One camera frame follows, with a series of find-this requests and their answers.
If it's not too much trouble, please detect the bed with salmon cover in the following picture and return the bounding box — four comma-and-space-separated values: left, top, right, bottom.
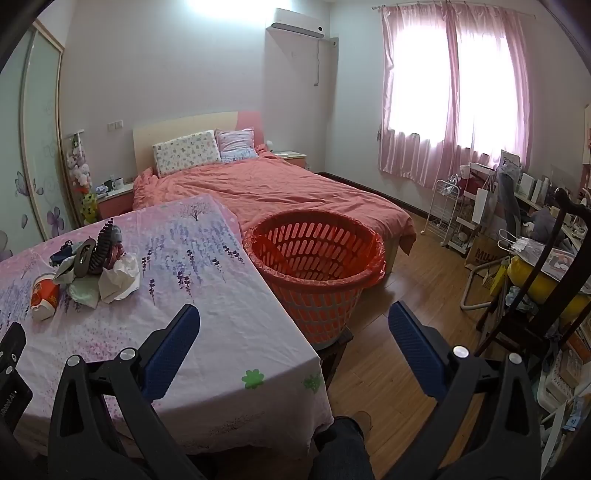
133, 147, 417, 254

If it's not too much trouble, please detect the clear tube of plush toys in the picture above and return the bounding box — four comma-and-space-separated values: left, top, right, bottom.
65, 131, 93, 195

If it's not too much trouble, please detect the white wire rack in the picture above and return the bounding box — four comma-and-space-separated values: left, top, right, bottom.
425, 179, 462, 245

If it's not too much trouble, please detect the dark wooden chair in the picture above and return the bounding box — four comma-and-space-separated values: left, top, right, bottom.
475, 187, 591, 370

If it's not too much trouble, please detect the pale green paper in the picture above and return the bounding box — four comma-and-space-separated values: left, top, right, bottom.
68, 276, 101, 309

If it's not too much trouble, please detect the pink striped pillow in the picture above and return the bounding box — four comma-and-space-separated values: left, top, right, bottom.
215, 128, 258, 162

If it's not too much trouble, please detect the grey brown oval insole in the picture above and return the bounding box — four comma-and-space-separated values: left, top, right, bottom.
73, 238, 98, 278

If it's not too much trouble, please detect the white metal tube frame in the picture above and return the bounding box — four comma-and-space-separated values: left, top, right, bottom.
461, 261, 502, 311

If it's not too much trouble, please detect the pink nightstand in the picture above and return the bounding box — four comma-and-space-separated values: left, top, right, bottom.
95, 178, 136, 227
276, 150, 308, 169

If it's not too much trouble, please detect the pink curtain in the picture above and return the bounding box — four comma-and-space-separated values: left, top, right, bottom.
378, 6, 460, 183
450, 9, 531, 188

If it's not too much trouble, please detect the beige pink headboard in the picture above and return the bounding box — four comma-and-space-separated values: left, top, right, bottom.
132, 110, 265, 178

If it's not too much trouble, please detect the pink floral tablecloth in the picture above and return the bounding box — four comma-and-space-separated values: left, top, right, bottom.
0, 194, 335, 457

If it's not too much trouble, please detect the yellow round object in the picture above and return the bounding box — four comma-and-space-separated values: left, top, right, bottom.
507, 256, 591, 315

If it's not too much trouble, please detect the dark ribbed object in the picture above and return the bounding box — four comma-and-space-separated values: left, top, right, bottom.
93, 220, 124, 276

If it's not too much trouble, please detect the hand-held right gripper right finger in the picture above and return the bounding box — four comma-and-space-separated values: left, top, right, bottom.
388, 301, 542, 480

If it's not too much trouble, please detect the white tissue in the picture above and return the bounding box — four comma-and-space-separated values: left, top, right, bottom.
98, 256, 140, 304

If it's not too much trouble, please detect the brown shoe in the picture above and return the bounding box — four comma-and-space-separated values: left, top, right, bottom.
353, 410, 374, 439

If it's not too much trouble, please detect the flower print sliding wardrobe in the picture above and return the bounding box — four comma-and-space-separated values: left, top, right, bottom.
0, 21, 93, 264

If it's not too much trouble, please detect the red white paper cup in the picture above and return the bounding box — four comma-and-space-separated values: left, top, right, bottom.
30, 273, 62, 322

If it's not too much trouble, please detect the floral print pillow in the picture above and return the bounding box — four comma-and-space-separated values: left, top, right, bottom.
152, 130, 222, 177

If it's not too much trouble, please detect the white plastic storage crate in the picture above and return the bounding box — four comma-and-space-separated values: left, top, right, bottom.
536, 342, 591, 416

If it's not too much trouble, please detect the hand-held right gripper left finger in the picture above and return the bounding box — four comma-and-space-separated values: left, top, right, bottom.
48, 303, 201, 480

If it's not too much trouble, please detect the brown paper bag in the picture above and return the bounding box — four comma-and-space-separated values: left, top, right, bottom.
464, 231, 509, 273

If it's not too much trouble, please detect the curtain rod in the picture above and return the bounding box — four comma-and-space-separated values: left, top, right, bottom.
372, 4, 536, 19

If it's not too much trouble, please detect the green plush toy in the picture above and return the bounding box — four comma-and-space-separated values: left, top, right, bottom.
81, 193, 99, 226

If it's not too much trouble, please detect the orange plastic laundry basket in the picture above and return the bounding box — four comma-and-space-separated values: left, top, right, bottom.
243, 210, 386, 347

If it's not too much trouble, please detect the white paper bag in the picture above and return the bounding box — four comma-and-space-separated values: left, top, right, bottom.
473, 187, 499, 223

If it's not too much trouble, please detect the dark wooden stool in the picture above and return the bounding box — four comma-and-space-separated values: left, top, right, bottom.
316, 325, 355, 388

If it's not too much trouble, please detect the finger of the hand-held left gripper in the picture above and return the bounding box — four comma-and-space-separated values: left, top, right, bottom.
0, 322, 27, 370

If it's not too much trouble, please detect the white air conditioner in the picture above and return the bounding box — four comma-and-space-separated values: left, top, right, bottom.
271, 8, 324, 38

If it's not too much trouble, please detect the person's jeans leg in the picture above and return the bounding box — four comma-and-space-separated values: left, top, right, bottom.
316, 415, 375, 480

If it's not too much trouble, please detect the white storage trolley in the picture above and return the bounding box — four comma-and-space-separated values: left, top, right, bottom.
455, 164, 497, 257

